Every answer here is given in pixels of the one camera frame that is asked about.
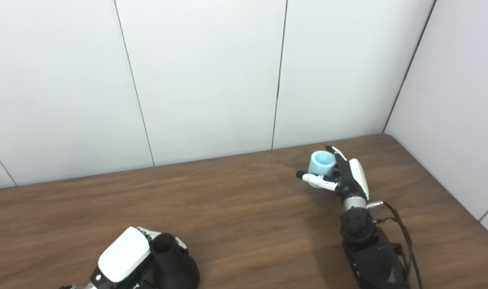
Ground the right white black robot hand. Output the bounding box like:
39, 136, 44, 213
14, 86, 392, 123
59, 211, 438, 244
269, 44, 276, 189
296, 145, 370, 202

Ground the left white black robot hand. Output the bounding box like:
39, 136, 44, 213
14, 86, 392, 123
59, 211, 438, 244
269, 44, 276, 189
89, 226, 189, 289

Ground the light-blue hose piece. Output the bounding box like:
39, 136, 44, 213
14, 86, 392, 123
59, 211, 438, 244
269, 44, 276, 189
309, 150, 337, 189

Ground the black flared nozzle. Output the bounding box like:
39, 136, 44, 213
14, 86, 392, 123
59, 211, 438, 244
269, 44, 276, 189
150, 233, 200, 289

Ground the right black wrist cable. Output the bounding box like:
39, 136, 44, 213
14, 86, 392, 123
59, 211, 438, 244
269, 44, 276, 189
366, 201, 425, 289

